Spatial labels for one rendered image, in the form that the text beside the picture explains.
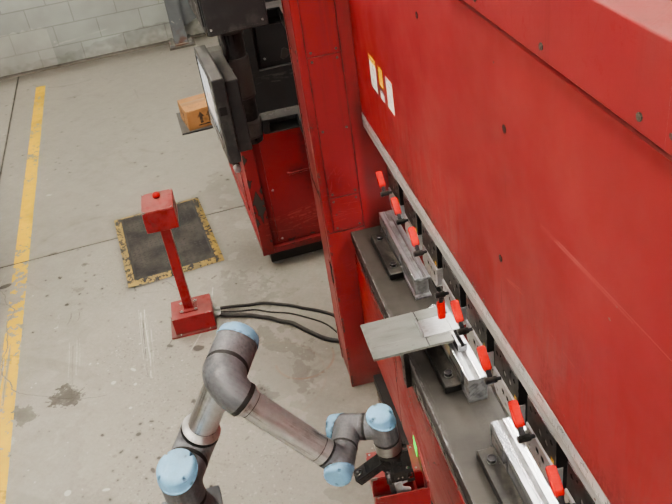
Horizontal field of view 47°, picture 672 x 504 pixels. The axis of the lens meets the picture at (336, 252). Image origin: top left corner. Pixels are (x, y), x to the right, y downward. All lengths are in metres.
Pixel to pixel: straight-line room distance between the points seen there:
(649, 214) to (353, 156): 2.11
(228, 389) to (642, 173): 1.20
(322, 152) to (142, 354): 1.76
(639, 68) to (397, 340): 1.62
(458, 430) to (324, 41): 1.45
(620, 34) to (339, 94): 2.02
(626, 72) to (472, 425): 1.52
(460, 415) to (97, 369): 2.42
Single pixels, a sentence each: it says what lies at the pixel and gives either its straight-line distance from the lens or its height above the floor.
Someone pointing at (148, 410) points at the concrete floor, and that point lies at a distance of 4.01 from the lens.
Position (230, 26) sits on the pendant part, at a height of 1.78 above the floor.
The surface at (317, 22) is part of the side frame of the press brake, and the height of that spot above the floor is 1.77.
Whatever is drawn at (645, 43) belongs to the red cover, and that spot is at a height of 2.28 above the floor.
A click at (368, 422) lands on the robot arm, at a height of 1.08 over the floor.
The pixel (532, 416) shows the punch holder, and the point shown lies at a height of 1.30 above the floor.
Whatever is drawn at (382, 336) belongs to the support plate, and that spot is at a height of 1.00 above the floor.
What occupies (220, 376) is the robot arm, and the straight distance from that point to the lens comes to 1.99.
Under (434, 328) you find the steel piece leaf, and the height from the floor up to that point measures 1.00.
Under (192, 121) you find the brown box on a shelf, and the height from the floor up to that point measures 1.04.
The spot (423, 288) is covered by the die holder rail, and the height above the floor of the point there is 0.91.
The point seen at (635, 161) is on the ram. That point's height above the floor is 2.10.
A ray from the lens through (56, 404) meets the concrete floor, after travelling 4.27.
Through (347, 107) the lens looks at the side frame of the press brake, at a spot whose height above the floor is 1.43.
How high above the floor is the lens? 2.65
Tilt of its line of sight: 34 degrees down
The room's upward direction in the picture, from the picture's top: 9 degrees counter-clockwise
